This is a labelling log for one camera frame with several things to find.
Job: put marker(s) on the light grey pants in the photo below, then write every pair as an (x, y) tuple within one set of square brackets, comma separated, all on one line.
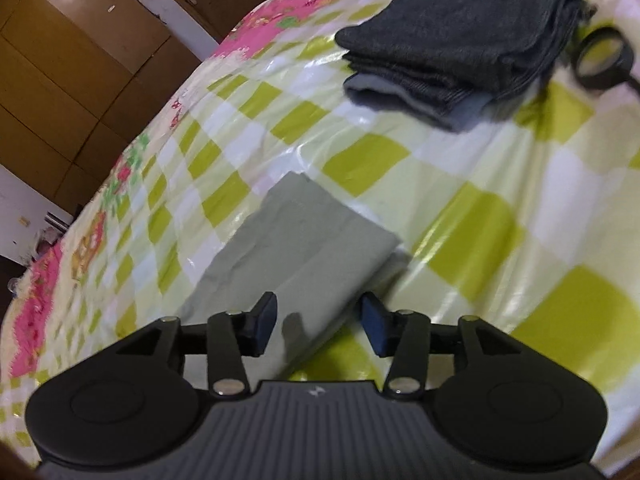
[(300, 240)]

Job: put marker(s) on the wooden wardrobe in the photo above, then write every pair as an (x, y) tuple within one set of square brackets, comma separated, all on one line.
[(75, 60)]

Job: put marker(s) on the green checkered bed sheet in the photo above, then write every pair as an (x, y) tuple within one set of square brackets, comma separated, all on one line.
[(450, 200)]

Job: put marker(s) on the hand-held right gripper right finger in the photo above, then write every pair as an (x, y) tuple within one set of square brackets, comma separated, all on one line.
[(375, 324)]

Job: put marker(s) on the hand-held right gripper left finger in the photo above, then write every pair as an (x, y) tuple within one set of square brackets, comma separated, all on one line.
[(264, 321)]

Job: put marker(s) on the dark grey folded pants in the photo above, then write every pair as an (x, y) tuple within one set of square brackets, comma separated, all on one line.
[(465, 35)]

